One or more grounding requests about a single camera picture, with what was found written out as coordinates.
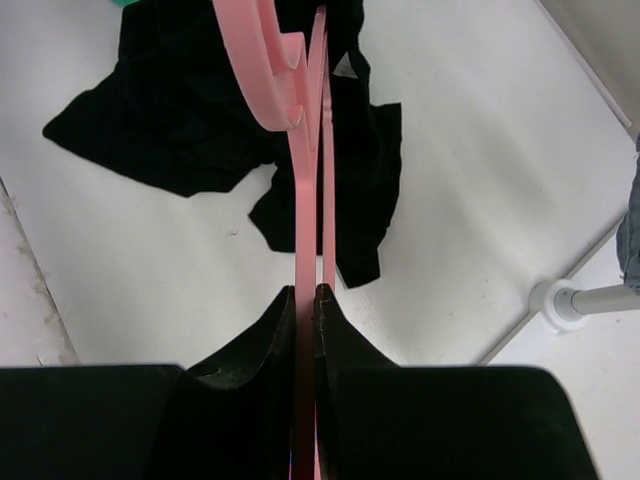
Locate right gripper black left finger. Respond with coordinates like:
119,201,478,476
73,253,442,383
169,286,295,479

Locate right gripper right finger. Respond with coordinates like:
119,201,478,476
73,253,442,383
313,284,397,479

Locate black t shirt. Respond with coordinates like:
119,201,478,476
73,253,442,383
43,1,402,288

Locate pink hanger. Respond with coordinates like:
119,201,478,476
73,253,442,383
213,1,336,479

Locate metal clothes rack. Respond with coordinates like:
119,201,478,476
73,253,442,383
529,279,639,334

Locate blue denim garment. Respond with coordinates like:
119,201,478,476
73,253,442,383
616,156,640,294

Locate green tank top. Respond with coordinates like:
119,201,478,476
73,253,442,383
111,0,138,8

